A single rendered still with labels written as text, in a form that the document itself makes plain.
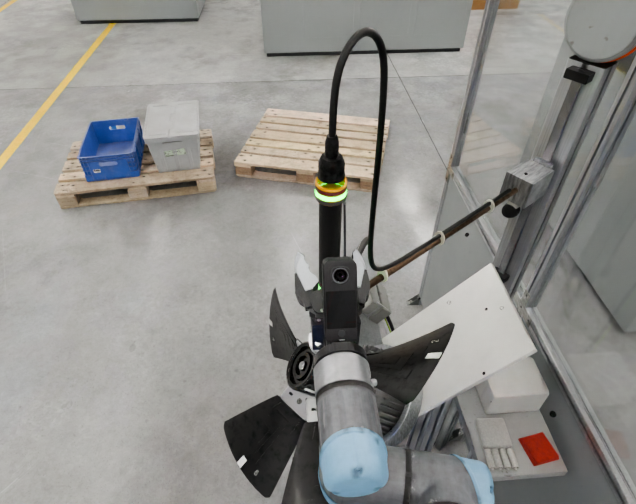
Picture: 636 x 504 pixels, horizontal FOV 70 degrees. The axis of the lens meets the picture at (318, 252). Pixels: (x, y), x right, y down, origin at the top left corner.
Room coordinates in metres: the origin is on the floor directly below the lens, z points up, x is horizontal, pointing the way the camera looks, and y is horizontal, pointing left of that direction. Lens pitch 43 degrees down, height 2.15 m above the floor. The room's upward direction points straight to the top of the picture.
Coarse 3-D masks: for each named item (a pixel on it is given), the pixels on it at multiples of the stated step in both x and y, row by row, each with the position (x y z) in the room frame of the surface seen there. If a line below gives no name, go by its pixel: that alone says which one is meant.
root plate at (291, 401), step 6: (288, 390) 0.59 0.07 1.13; (282, 396) 0.58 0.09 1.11; (288, 396) 0.58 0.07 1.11; (294, 396) 0.57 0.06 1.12; (300, 396) 0.57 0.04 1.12; (306, 396) 0.57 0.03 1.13; (288, 402) 0.57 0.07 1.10; (294, 402) 0.57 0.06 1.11; (294, 408) 0.56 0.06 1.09; (300, 408) 0.55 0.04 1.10; (300, 414) 0.54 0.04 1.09
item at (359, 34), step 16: (368, 32) 0.53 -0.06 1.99; (352, 48) 0.52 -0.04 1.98; (384, 48) 0.55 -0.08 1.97; (336, 64) 0.51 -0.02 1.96; (384, 64) 0.55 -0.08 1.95; (336, 80) 0.51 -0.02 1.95; (384, 80) 0.56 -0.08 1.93; (336, 96) 0.50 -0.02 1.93; (384, 96) 0.56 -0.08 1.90; (336, 112) 0.50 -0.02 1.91; (384, 112) 0.56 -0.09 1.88; (480, 208) 0.78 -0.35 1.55; (368, 240) 0.56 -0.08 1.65; (432, 240) 0.68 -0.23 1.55; (368, 256) 0.56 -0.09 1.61; (384, 272) 0.59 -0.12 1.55
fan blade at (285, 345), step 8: (272, 296) 0.91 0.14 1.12; (272, 304) 0.89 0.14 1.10; (272, 312) 0.87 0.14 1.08; (280, 312) 0.82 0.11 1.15; (272, 320) 0.86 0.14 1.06; (280, 320) 0.81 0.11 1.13; (272, 328) 0.85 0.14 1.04; (280, 328) 0.80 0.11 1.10; (288, 328) 0.75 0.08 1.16; (280, 336) 0.79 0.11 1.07; (288, 336) 0.75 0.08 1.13; (272, 344) 0.83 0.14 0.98; (280, 344) 0.79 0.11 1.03; (288, 344) 0.74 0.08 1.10; (296, 344) 0.71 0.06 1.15; (272, 352) 0.82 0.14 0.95; (280, 352) 0.79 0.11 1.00; (288, 352) 0.75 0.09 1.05; (288, 360) 0.75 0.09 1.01
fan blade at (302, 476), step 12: (312, 432) 0.45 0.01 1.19; (300, 444) 0.43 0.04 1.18; (312, 444) 0.42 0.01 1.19; (300, 456) 0.40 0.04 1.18; (312, 456) 0.40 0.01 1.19; (300, 468) 0.38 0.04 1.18; (312, 468) 0.37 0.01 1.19; (288, 480) 0.36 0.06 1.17; (300, 480) 0.35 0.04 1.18; (312, 480) 0.35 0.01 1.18; (288, 492) 0.34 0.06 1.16; (300, 492) 0.33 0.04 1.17; (312, 492) 0.33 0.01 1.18
